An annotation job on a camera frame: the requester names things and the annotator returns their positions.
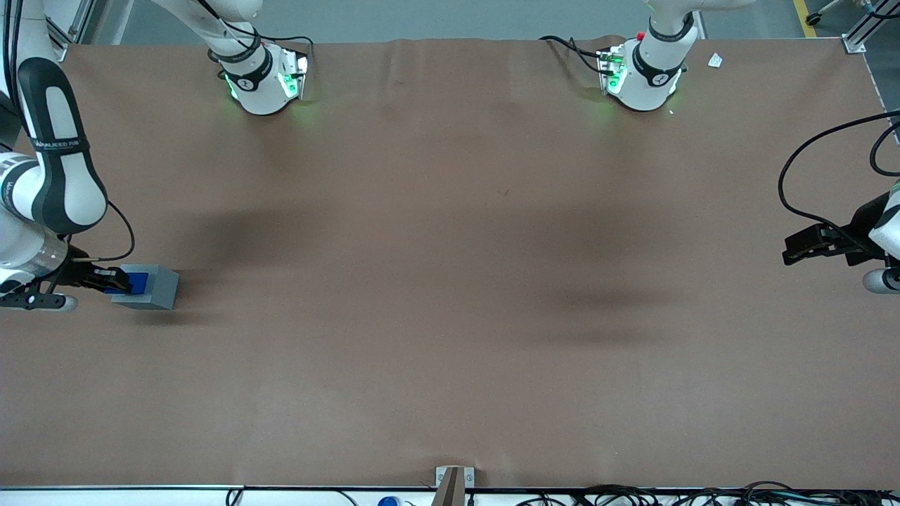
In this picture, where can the black caster wheel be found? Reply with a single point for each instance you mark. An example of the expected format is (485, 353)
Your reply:
(813, 19)

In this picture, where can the brown table mat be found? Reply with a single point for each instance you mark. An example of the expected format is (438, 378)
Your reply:
(450, 281)

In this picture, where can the white paper scrap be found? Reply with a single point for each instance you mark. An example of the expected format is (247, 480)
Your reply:
(715, 60)

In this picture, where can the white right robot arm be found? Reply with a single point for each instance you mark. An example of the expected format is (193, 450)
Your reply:
(63, 183)

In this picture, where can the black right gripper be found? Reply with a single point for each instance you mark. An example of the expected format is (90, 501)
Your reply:
(76, 273)

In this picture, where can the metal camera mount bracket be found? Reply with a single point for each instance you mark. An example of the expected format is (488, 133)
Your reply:
(453, 492)

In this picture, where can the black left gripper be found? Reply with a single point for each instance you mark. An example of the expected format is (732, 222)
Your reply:
(858, 228)

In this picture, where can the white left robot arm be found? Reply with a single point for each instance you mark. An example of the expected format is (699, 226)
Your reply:
(650, 77)

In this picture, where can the gray square socket base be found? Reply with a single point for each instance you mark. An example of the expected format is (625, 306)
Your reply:
(162, 288)

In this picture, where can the blue plastic block part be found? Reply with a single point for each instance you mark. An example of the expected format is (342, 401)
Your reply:
(140, 282)

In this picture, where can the aluminium frame post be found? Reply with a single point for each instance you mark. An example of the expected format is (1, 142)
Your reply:
(870, 22)
(56, 46)

